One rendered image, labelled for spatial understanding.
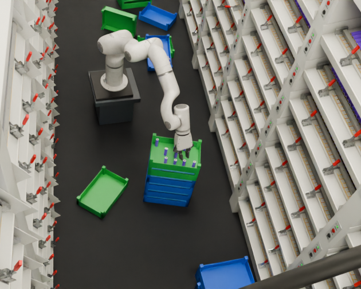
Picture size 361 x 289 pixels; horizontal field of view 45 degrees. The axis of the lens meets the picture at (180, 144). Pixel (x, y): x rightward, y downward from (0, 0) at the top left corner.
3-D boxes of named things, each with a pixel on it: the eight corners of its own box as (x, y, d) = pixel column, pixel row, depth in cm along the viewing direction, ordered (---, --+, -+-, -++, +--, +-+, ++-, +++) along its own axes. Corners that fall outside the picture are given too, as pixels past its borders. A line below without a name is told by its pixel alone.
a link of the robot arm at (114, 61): (102, 59, 294) (101, 31, 275) (125, 51, 302) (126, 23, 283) (110, 71, 289) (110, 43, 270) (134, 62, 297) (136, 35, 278)
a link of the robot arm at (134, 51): (120, 47, 289) (97, 55, 283) (114, 30, 284) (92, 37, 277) (157, 58, 250) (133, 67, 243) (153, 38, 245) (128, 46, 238)
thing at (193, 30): (195, 51, 373) (193, 39, 362) (183, 8, 409) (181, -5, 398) (218, 46, 373) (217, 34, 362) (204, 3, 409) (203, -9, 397)
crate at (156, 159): (148, 167, 258) (149, 159, 252) (151, 140, 270) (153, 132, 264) (198, 174, 260) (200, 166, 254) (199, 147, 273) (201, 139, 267)
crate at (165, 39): (171, 70, 371) (172, 66, 363) (147, 70, 366) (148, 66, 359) (167, 38, 378) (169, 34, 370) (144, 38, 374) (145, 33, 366)
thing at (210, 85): (212, 112, 332) (211, 101, 321) (197, 58, 368) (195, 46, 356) (238, 107, 332) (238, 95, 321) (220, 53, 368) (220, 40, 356)
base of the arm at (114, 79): (105, 94, 301) (105, 75, 286) (97, 74, 311) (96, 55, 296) (131, 88, 308) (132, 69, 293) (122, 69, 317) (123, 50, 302)
